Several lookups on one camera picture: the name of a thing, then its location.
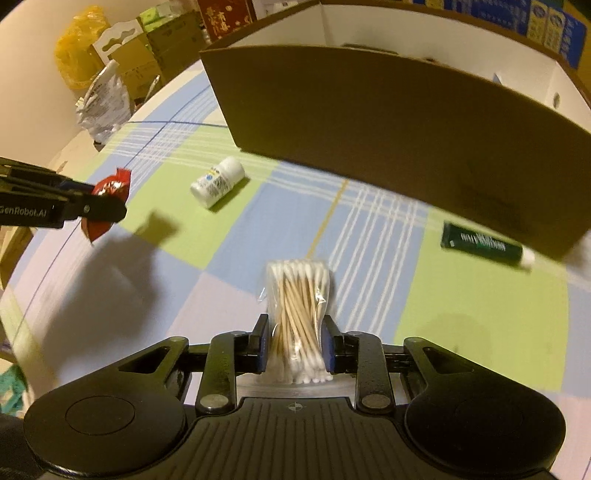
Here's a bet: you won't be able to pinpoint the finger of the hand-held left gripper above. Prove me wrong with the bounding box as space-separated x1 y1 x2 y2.
0 157 100 195
62 193 128 223

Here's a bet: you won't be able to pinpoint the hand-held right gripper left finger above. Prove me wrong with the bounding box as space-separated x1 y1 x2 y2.
110 314 271 415

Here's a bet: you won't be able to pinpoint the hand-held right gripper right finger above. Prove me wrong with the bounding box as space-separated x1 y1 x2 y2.
322 315 482 415

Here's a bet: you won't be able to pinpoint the red snack packet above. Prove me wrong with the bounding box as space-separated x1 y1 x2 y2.
83 168 133 241

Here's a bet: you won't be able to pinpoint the bag of cotton swabs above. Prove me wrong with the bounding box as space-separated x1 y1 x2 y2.
259 260 334 385

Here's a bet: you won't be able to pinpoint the brown cardboard box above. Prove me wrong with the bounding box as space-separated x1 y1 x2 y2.
199 0 591 260

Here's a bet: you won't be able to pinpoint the checkered cloth desktop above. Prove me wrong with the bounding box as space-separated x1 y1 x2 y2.
0 69 591 407

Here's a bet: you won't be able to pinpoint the crumpled white plastic bag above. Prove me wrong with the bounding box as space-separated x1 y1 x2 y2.
75 60 133 145

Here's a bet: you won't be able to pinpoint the small white bottle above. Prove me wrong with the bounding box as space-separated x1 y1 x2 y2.
191 156 245 208

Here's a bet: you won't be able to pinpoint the yellow plastic bag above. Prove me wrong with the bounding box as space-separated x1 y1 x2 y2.
55 6 110 89

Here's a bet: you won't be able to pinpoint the plain brown cardboard carton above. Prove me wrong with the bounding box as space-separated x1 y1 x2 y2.
147 11 206 81

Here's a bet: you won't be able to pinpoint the dark green tube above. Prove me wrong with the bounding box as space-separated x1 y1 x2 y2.
441 220 536 269

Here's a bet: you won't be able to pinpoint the green tissue packs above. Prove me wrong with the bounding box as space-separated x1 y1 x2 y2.
137 4 185 29

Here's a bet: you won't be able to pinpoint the red and gold box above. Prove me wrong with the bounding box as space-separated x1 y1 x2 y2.
198 0 257 43

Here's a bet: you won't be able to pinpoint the blue printed carton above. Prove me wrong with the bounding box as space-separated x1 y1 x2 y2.
411 0 588 70

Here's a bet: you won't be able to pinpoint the carton with white handle flap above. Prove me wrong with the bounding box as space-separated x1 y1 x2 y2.
92 23 162 100

